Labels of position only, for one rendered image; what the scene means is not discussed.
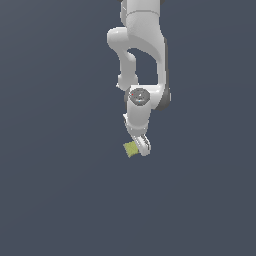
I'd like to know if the small yellow-green block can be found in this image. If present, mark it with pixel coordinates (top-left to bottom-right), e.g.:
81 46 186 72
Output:
123 141 140 159

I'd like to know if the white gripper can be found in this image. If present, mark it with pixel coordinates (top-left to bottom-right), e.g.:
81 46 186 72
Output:
122 113 152 157

